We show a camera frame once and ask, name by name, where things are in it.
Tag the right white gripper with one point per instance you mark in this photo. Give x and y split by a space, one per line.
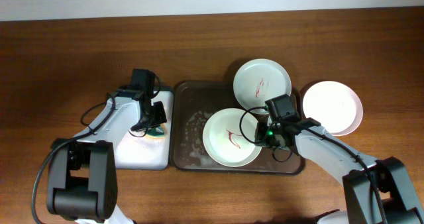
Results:
260 139

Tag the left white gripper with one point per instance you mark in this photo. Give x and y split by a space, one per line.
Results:
161 118

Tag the green and yellow sponge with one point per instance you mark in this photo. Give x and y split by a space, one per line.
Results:
157 132

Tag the white plate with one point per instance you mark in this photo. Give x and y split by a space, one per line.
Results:
335 105
227 137

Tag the pale green plate top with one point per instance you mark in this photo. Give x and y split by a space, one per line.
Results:
259 80

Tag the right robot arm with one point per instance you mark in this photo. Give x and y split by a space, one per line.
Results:
375 191

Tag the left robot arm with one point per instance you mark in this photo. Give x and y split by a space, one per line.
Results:
131 132

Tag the small dark soap tray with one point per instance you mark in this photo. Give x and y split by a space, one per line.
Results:
143 153

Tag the large dark brown tray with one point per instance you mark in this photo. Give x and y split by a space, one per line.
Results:
195 102

